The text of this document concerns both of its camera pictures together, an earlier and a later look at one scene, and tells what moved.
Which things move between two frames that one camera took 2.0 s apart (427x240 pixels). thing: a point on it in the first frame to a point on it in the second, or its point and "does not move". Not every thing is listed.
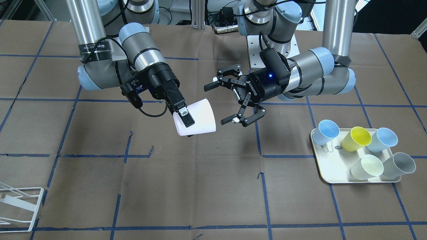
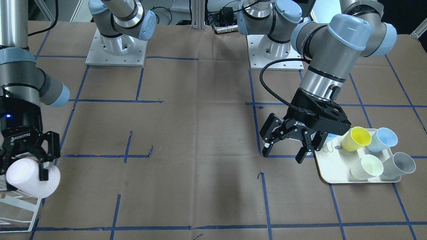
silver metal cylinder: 227,29 does not move
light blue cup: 384,139 does not move
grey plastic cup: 399,164 does not move
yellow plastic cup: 358,137 does not move
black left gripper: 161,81 to 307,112
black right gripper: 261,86 to 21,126
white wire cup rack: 13,201 does not move
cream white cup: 368,166 does not move
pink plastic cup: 202,113 to 23,174
